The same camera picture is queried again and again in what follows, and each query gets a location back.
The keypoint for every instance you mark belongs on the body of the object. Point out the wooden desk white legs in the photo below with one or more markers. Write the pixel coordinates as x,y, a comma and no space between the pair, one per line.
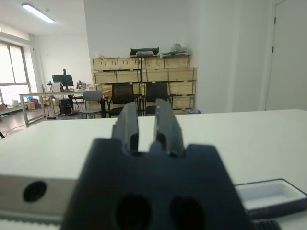
36,93

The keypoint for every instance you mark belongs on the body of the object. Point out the white door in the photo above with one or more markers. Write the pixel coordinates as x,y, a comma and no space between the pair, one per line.
290,60

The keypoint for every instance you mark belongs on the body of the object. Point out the black mesh chair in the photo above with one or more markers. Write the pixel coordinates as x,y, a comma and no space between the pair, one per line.
122,92
157,92

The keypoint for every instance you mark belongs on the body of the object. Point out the black computer monitor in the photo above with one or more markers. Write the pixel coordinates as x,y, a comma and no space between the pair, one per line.
62,80

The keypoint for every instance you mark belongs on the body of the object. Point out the black pole stand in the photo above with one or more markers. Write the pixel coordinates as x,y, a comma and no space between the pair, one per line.
142,79

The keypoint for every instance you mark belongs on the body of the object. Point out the long ceiling light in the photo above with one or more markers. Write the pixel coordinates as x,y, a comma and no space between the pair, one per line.
38,13

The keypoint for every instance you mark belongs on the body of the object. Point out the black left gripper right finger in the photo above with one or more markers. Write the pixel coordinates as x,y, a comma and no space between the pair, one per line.
168,127

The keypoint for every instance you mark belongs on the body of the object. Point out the silver metal tray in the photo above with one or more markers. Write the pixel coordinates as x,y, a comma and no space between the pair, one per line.
175,55

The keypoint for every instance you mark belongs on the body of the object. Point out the white box device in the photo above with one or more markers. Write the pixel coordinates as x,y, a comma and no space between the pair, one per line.
57,87

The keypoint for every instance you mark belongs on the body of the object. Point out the black computer tower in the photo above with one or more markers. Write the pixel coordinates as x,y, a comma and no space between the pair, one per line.
66,106

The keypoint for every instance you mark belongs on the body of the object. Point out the small black device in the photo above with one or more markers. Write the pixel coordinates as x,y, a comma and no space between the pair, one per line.
81,85

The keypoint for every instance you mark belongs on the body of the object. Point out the large window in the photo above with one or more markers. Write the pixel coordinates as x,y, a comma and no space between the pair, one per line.
14,67

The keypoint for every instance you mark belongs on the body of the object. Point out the clear plastic bag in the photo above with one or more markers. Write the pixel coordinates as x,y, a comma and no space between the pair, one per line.
180,48

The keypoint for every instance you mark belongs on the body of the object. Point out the glossy black box lid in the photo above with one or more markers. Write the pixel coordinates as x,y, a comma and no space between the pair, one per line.
268,194

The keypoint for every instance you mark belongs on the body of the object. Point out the purple bag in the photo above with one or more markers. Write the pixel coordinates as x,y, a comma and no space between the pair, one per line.
36,103

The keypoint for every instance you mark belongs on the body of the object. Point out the cardboard box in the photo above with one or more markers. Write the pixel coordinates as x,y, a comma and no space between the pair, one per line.
30,106

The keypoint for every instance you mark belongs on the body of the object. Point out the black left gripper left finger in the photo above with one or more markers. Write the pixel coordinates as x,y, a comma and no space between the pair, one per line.
128,124

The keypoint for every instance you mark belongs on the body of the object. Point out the grey chair black legs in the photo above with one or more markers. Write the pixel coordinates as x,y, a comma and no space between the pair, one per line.
92,95

